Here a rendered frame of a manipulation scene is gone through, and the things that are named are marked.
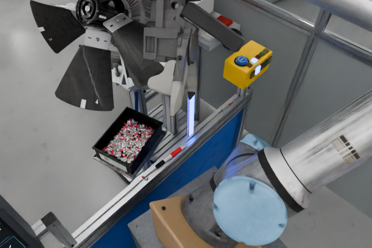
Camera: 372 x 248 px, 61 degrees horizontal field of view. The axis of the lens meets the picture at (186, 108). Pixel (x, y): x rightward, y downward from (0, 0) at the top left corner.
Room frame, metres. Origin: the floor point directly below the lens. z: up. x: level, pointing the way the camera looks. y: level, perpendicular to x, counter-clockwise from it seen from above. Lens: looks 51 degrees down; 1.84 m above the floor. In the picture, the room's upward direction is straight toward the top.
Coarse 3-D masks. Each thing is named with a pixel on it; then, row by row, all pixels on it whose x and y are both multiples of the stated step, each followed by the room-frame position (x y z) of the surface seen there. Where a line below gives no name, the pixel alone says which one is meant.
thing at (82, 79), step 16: (80, 48) 0.88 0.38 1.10; (96, 48) 0.89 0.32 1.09; (80, 64) 0.85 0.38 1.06; (96, 64) 0.85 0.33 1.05; (64, 80) 0.81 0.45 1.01; (80, 80) 0.81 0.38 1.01; (96, 80) 0.82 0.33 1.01; (64, 96) 0.78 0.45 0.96; (80, 96) 0.77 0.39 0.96; (96, 96) 0.78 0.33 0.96; (112, 96) 0.78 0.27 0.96
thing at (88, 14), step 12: (84, 0) 0.97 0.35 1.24; (96, 0) 0.94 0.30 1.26; (108, 0) 0.98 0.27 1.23; (120, 0) 1.02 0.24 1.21; (84, 12) 0.95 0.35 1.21; (96, 12) 0.91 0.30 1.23; (108, 12) 0.94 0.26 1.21; (120, 12) 0.99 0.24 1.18; (84, 24) 0.91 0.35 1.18; (96, 24) 0.91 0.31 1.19
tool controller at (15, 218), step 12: (0, 204) 0.24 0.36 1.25; (0, 216) 0.22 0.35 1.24; (12, 216) 0.23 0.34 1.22; (0, 228) 0.21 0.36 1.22; (12, 228) 0.21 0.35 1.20; (24, 228) 0.22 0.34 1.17; (0, 240) 0.19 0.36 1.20; (12, 240) 0.20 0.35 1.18; (24, 240) 0.20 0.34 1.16; (36, 240) 0.21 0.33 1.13
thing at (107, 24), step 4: (116, 16) 0.95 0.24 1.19; (120, 16) 0.95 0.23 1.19; (124, 16) 0.95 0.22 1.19; (108, 20) 0.92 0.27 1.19; (112, 20) 0.92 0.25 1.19; (120, 20) 0.93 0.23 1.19; (124, 20) 0.93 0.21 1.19; (128, 20) 0.93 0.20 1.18; (132, 20) 0.93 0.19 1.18; (104, 24) 0.90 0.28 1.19; (108, 24) 0.90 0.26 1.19; (112, 24) 0.90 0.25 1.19; (116, 24) 0.91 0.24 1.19; (120, 24) 0.91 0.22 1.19; (124, 24) 0.91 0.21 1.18; (108, 28) 0.88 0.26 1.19; (112, 28) 0.88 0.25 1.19; (116, 28) 0.89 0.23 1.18; (112, 32) 0.87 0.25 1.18
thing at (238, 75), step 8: (248, 48) 0.92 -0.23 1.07; (256, 48) 0.92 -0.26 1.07; (264, 48) 0.92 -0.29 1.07; (232, 56) 0.87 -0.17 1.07; (248, 56) 0.87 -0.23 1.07; (264, 56) 0.87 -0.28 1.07; (232, 64) 0.83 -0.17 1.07; (256, 64) 0.83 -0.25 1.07; (224, 72) 0.85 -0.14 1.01; (232, 72) 0.83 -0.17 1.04; (240, 72) 0.80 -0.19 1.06; (248, 72) 0.79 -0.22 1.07; (232, 80) 0.82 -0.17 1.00; (240, 80) 0.80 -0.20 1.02; (248, 80) 0.80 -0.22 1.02; (240, 88) 0.80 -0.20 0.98
